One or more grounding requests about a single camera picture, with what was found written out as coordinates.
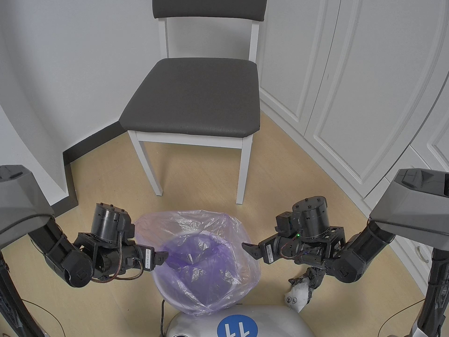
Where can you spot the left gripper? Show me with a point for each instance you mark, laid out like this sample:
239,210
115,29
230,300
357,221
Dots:
138,256

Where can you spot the white trash bin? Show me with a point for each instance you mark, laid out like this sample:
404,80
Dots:
182,290

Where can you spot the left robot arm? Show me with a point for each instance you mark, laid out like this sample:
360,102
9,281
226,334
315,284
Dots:
21,198

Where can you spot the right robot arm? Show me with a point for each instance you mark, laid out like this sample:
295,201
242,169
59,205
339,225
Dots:
407,202

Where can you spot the white printed wrapper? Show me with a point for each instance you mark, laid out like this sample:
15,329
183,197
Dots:
296,295

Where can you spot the white chair grey seat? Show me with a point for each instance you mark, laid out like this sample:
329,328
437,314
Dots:
196,97

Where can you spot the black plastic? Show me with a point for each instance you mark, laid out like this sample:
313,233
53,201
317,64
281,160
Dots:
315,276

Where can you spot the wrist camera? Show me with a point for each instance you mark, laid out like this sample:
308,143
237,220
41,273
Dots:
127,225
286,223

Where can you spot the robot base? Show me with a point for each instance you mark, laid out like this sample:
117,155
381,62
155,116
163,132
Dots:
210,323

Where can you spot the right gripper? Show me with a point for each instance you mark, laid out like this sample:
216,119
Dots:
270,251

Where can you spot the white wardrobe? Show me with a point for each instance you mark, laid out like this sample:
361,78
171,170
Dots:
368,83

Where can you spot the purple plastic bag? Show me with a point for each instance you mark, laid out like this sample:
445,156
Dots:
210,223

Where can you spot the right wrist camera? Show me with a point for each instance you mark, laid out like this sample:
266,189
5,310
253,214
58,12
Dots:
286,223

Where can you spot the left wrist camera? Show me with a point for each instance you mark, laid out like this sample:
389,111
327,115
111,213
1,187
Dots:
127,225

